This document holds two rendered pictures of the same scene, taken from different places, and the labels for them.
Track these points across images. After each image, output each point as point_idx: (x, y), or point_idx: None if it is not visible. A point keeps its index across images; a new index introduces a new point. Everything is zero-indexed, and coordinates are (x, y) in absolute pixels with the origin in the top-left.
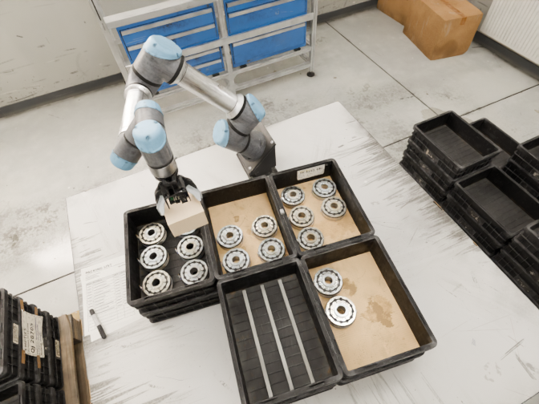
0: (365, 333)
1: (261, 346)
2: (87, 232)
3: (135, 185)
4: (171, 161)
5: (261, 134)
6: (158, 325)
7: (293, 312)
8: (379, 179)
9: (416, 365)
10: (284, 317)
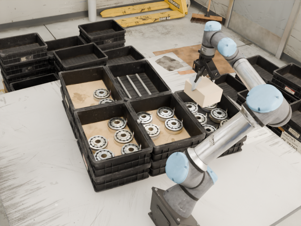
0: (89, 90)
1: (142, 87)
2: (289, 156)
3: (283, 195)
4: (201, 42)
5: (169, 199)
6: None
7: (127, 97)
8: (40, 208)
9: (61, 100)
10: (132, 95)
